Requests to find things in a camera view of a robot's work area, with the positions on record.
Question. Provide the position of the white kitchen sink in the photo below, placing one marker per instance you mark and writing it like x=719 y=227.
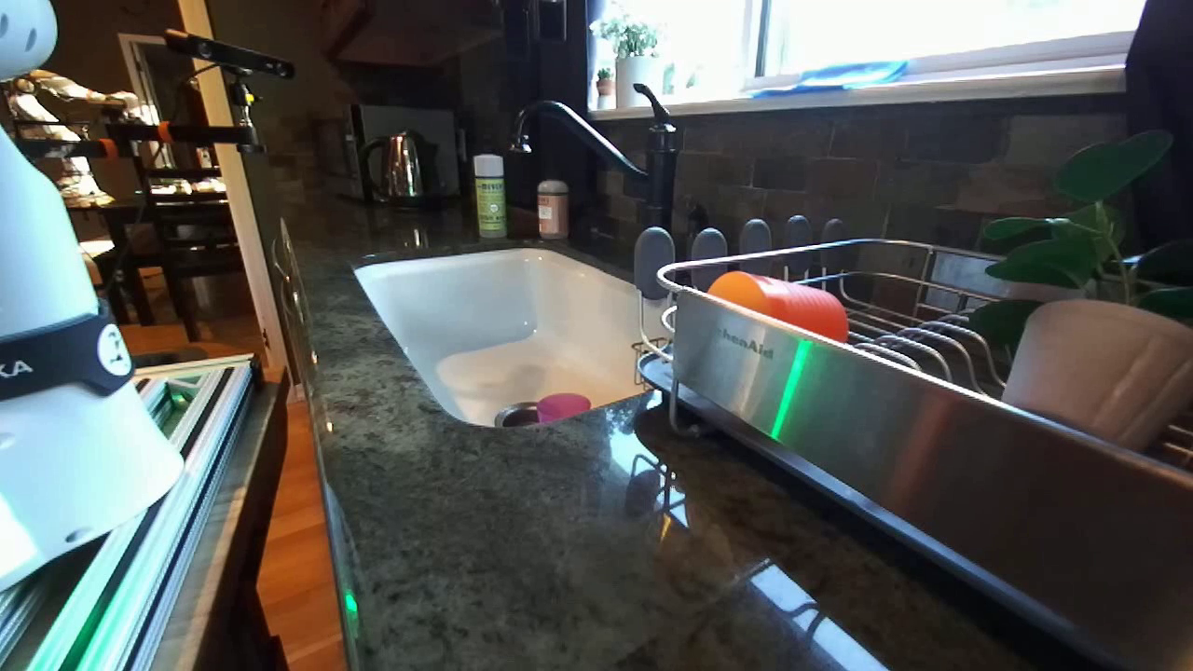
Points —
x=506 y=330

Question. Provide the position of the green soap bottle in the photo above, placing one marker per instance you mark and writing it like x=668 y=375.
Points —
x=489 y=196

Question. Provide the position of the blue cloth on windowsill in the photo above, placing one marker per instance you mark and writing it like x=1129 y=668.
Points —
x=839 y=78

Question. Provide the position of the white windowsill potted plant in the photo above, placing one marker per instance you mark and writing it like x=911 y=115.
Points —
x=630 y=48

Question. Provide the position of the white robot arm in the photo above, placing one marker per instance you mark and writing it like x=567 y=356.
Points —
x=77 y=439

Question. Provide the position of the dark wooden chair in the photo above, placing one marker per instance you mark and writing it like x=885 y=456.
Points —
x=198 y=103

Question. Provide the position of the dark window curtain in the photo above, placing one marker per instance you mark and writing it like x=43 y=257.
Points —
x=1161 y=98

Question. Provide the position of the stainless steel dish rack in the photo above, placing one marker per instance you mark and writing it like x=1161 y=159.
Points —
x=909 y=424

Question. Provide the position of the black kitchen faucet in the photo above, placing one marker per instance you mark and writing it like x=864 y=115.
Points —
x=571 y=140

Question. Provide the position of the pink plastic cup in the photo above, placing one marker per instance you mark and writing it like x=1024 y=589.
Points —
x=561 y=406

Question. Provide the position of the orange plastic cup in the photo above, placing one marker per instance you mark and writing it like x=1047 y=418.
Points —
x=782 y=300

